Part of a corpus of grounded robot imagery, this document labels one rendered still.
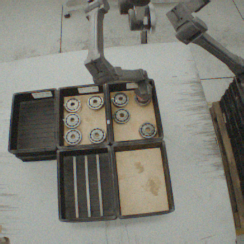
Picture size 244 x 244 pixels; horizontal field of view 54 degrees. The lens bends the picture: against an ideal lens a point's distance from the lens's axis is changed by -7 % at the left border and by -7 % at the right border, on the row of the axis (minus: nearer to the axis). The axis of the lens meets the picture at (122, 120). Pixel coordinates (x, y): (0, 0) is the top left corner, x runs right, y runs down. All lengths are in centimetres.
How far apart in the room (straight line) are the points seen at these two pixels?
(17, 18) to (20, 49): 60
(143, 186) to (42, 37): 235
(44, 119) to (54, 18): 204
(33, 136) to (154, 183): 78
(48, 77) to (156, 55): 84
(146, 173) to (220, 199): 51
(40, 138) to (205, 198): 108
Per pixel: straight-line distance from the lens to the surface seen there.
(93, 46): 102
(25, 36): 336
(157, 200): 143
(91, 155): 149
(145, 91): 135
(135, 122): 155
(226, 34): 337
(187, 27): 95
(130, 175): 145
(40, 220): 163
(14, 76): 207
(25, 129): 166
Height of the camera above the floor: 225
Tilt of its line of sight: 66 degrees down
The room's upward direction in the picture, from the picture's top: 2 degrees counter-clockwise
